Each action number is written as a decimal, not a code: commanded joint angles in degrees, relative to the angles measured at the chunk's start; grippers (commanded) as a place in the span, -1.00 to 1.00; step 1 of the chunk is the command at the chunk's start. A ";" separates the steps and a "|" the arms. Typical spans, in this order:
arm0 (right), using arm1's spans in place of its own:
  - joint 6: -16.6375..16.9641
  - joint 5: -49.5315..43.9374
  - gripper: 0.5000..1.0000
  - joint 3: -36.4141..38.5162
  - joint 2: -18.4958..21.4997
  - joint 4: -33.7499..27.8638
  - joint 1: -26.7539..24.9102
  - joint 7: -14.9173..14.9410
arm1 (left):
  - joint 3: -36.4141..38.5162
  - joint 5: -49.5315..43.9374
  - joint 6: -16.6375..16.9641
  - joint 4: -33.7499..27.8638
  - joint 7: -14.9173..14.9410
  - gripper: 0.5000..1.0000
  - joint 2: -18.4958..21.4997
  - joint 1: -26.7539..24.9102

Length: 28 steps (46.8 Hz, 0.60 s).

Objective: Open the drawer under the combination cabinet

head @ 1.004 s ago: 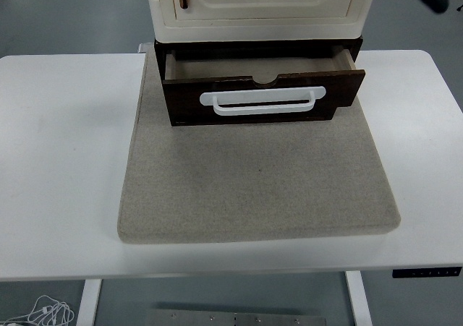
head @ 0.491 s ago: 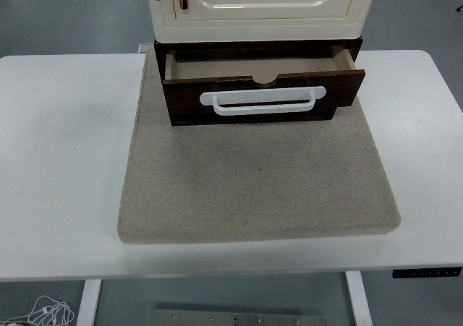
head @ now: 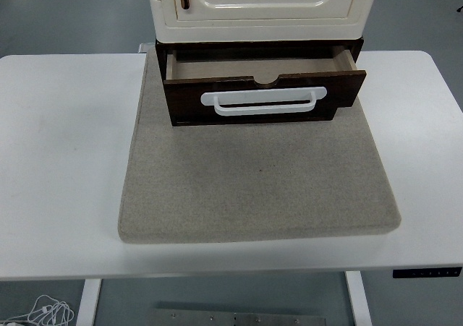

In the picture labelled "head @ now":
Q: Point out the dark wooden drawer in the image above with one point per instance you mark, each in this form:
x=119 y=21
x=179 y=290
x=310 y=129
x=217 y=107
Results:
x=184 y=94

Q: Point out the dark wooden drawer case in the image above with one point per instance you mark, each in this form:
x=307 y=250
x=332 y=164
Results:
x=253 y=121

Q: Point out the black table control panel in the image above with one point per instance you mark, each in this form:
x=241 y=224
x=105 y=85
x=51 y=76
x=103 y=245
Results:
x=427 y=272

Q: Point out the grey metal plate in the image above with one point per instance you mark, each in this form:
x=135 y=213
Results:
x=235 y=319

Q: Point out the beige fabric mat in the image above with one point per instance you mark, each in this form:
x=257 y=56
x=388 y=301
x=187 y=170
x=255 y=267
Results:
x=253 y=181

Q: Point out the white table leg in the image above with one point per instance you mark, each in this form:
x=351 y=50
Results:
x=358 y=300
x=88 y=302

